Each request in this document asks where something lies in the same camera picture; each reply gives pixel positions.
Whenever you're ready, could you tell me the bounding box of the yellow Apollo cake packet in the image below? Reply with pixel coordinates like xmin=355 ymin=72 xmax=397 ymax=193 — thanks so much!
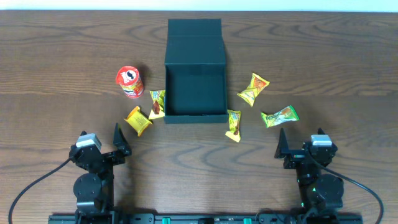
xmin=225 ymin=110 xmax=241 ymax=142
xmin=149 ymin=90 xmax=165 ymax=119

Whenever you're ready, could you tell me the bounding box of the red Pringles can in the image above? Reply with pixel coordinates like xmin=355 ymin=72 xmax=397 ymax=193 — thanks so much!
xmin=115 ymin=66 xmax=144 ymax=98

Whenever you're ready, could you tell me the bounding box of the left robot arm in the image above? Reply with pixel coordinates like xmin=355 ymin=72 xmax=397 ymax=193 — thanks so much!
xmin=69 ymin=124 xmax=132 ymax=223

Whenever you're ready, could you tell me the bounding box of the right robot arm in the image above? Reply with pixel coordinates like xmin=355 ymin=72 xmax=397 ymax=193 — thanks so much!
xmin=274 ymin=129 xmax=344 ymax=223

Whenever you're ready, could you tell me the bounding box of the green pandan cake packet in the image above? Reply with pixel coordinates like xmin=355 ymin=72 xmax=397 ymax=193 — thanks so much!
xmin=261 ymin=105 xmax=300 ymax=128

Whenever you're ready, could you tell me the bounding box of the yellow orange snack packet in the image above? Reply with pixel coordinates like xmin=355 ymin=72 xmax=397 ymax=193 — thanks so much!
xmin=237 ymin=73 xmax=270 ymax=107

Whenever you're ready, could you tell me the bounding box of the black open gift box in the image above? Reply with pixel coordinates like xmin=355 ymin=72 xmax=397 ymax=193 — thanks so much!
xmin=164 ymin=19 xmax=228 ymax=124

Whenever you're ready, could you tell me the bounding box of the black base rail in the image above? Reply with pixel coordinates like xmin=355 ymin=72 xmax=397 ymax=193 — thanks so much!
xmin=48 ymin=212 xmax=364 ymax=224

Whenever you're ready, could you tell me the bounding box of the left black cable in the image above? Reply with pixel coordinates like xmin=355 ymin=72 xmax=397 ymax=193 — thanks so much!
xmin=7 ymin=157 xmax=73 ymax=224

